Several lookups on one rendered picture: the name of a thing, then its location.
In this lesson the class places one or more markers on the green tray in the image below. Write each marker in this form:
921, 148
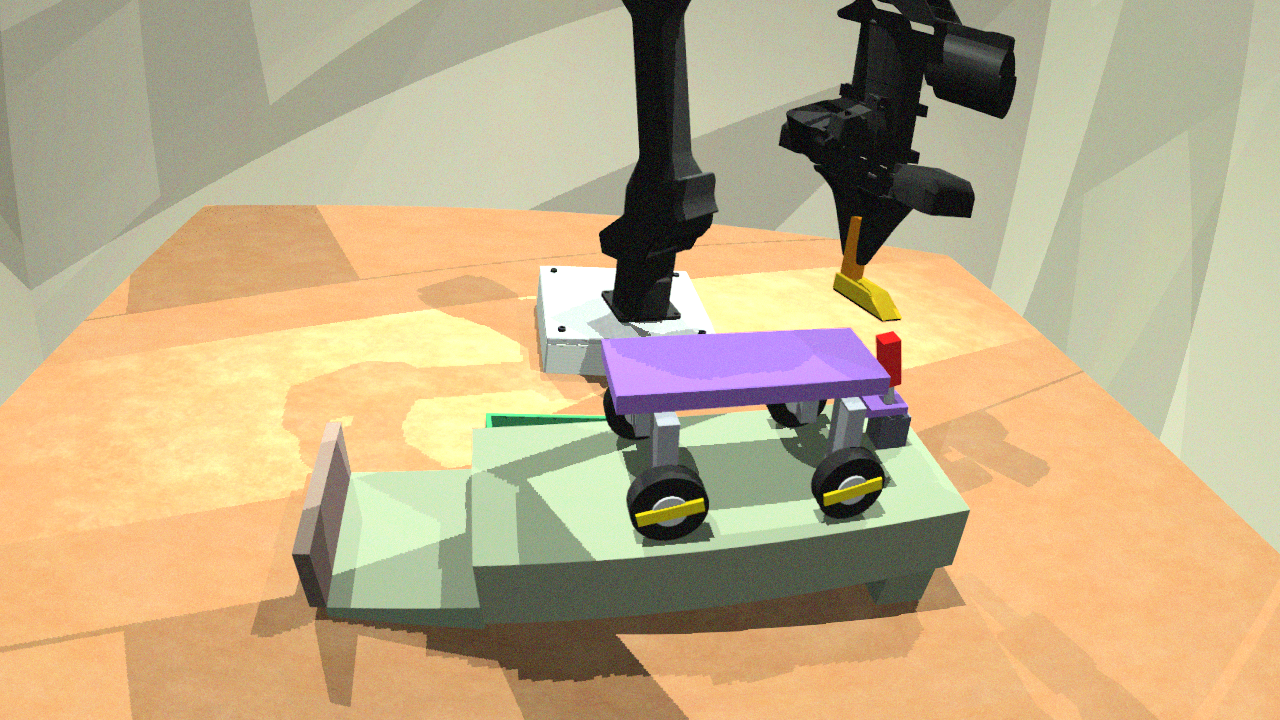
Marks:
516, 420

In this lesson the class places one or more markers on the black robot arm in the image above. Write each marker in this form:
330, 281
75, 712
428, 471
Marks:
669, 202

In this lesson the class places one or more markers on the red-headed metal pin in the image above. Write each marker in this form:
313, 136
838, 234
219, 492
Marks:
889, 356

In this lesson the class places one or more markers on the yellow chock with orange handle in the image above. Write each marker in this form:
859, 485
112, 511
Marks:
851, 284

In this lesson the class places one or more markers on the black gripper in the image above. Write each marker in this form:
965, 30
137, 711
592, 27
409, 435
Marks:
884, 199

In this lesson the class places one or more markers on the pale green ramp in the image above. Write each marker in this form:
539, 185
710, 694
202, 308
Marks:
538, 529

